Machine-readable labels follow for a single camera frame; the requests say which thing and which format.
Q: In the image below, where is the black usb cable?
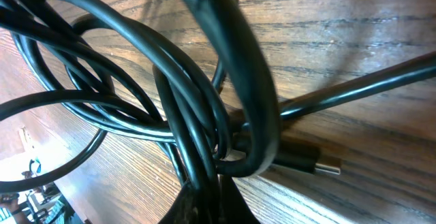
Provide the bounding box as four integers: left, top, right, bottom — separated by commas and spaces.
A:
0, 0, 436, 224

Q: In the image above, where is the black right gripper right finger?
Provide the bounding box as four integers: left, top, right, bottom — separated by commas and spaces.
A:
219, 175, 260, 224

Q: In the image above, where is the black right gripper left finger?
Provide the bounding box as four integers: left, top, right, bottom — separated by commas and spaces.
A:
159, 180, 219, 224

